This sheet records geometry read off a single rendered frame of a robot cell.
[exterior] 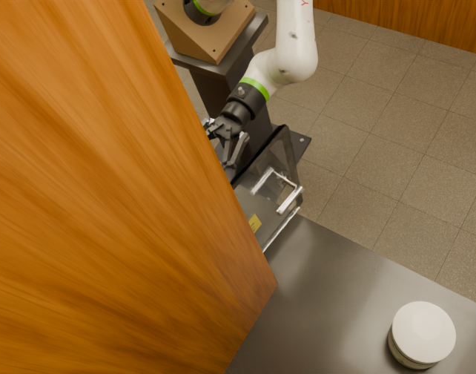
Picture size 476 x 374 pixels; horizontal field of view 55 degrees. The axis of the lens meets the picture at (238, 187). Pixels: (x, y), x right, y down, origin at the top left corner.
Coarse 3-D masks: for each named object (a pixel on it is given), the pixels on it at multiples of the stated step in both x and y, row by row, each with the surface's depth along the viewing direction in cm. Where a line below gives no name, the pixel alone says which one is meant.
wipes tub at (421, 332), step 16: (416, 304) 103; (432, 304) 102; (400, 320) 102; (416, 320) 101; (432, 320) 101; (448, 320) 100; (400, 336) 100; (416, 336) 100; (432, 336) 99; (448, 336) 99; (400, 352) 102; (416, 352) 98; (432, 352) 98; (448, 352) 97; (416, 368) 108
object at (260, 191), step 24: (264, 144) 95; (288, 144) 102; (264, 168) 99; (288, 168) 109; (240, 192) 96; (264, 192) 106; (288, 192) 118; (264, 216) 113; (288, 216) 127; (264, 240) 122
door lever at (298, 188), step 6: (288, 180) 111; (294, 186) 110; (300, 186) 109; (294, 192) 109; (300, 192) 109; (288, 198) 108; (294, 198) 108; (282, 204) 108; (288, 204) 108; (282, 210) 107
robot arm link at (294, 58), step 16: (288, 0) 109; (304, 0) 109; (288, 16) 109; (304, 16) 109; (288, 32) 109; (304, 32) 109; (288, 48) 109; (304, 48) 108; (272, 64) 114; (288, 64) 109; (304, 64) 109; (288, 80) 113; (304, 80) 113
